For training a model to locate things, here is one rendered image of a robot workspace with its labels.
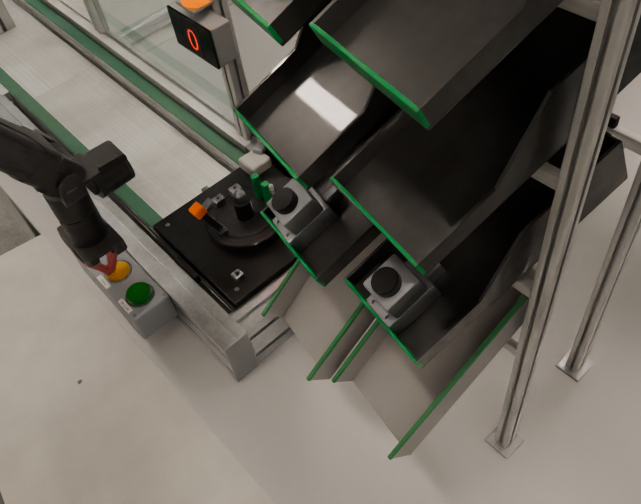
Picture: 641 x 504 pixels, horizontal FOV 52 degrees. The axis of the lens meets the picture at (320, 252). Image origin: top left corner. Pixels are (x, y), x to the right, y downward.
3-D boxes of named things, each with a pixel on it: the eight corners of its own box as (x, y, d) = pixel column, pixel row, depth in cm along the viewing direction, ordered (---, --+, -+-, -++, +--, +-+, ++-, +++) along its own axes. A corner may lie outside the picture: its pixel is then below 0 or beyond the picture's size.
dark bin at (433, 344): (422, 369, 68) (396, 351, 62) (351, 286, 75) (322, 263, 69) (628, 178, 65) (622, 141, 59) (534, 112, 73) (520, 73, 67)
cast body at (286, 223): (300, 253, 79) (270, 230, 73) (283, 230, 81) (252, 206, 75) (352, 205, 78) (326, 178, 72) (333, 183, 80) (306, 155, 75)
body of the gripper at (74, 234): (95, 213, 107) (77, 181, 101) (127, 246, 102) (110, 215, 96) (60, 235, 105) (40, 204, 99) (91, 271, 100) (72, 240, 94)
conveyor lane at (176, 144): (249, 340, 111) (237, 307, 103) (30, 125, 155) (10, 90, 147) (368, 244, 121) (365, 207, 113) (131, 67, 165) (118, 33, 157)
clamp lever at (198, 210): (219, 235, 108) (194, 216, 102) (211, 229, 109) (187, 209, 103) (233, 218, 108) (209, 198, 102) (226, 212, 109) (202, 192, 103)
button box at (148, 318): (145, 340, 108) (132, 320, 104) (83, 271, 119) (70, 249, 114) (179, 315, 111) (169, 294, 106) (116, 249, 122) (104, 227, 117)
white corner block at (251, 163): (256, 186, 121) (252, 170, 118) (241, 174, 123) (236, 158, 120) (275, 172, 123) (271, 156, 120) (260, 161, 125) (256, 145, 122)
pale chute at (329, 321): (330, 380, 91) (307, 381, 87) (282, 315, 98) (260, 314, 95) (450, 218, 80) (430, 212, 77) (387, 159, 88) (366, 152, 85)
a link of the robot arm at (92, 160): (18, 145, 89) (55, 184, 86) (89, 102, 93) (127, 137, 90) (45, 196, 99) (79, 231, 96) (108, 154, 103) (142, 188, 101)
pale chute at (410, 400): (410, 455, 83) (389, 460, 79) (352, 378, 90) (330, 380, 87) (555, 287, 73) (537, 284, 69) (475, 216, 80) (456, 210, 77)
